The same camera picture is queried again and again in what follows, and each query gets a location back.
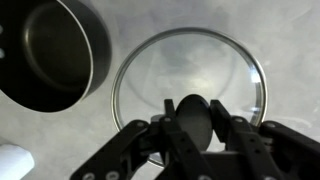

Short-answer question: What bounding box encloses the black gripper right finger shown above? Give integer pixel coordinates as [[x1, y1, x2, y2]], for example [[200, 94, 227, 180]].
[[209, 98, 320, 180]]

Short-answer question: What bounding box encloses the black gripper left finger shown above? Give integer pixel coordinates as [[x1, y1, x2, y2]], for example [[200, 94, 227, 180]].
[[69, 98, 215, 180]]

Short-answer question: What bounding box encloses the glass lid with black knob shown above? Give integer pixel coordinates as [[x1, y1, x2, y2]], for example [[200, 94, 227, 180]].
[[110, 26, 269, 168]]

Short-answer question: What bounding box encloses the white paper piece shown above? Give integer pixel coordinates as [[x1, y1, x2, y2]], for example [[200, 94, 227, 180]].
[[0, 143, 36, 180]]

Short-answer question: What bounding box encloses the black pot with handle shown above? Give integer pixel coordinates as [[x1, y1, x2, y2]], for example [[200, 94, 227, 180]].
[[0, 0, 113, 114]]

